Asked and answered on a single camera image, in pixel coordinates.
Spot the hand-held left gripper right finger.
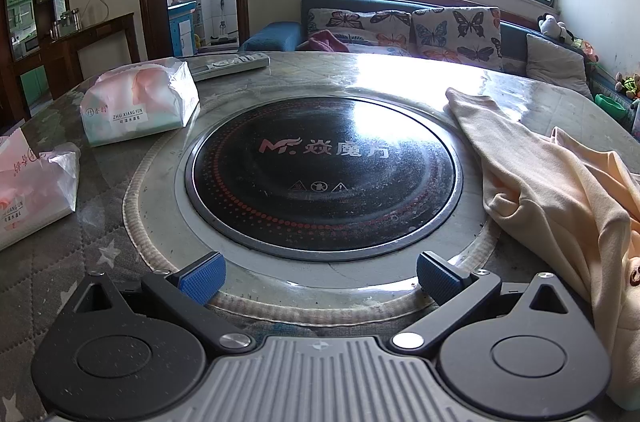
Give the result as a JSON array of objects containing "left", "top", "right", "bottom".
[{"left": 390, "top": 251, "right": 572, "bottom": 354}]

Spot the wooden shelf cabinet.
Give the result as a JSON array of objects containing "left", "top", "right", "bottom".
[{"left": 0, "top": 0, "right": 69, "bottom": 123}]

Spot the cream garment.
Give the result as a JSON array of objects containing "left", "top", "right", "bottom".
[{"left": 445, "top": 87, "right": 640, "bottom": 409}]

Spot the pink white tissue pack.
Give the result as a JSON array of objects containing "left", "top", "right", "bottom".
[
  {"left": 0, "top": 127, "right": 82, "bottom": 251},
  {"left": 81, "top": 56, "right": 201, "bottom": 147}
]

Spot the metal canister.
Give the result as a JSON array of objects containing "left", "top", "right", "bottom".
[{"left": 50, "top": 8, "right": 81, "bottom": 38}]

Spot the blue sofa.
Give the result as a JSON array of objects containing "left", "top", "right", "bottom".
[{"left": 239, "top": 0, "right": 640, "bottom": 138}]

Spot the dark wooden counter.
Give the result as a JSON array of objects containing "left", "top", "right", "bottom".
[{"left": 47, "top": 12, "right": 141, "bottom": 101}]

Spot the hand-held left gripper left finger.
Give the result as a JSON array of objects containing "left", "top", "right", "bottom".
[{"left": 64, "top": 252, "right": 254, "bottom": 356}]

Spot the green plastic bowl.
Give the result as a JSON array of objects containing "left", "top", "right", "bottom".
[{"left": 594, "top": 95, "right": 629, "bottom": 120}]

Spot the panda plush toy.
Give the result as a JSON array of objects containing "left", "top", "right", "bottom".
[{"left": 537, "top": 13, "right": 576, "bottom": 46}]

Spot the grey pillow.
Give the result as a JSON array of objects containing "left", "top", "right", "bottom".
[{"left": 525, "top": 33, "right": 594, "bottom": 101}]

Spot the pink cloth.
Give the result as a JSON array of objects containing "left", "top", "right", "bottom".
[{"left": 307, "top": 30, "right": 351, "bottom": 54}]

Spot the silver remote control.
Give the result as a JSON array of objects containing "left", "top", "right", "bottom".
[{"left": 185, "top": 51, "right": 271, "bottom": 82}]

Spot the round black induction cooktop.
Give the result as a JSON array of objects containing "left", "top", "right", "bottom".
[{"left": 184, "top": 95, "right": 463, "bottom": 251}]

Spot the butterfly print cushion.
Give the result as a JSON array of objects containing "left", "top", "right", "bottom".
[
  {"left": 306, "top": 7, "right": 416, "bottom": 56},
  {"left": 411, "top": 6, "right": 504, "bottom": 72}
]

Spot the colourful plush toy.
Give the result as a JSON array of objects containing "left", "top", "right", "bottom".
[{"left": 572, "top": 37, "right": 599, "bottom": 63}]

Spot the blue small cabinet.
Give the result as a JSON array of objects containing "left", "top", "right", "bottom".
[{"left": 167, "top": 1, "right": 198, "bottom": 58}]

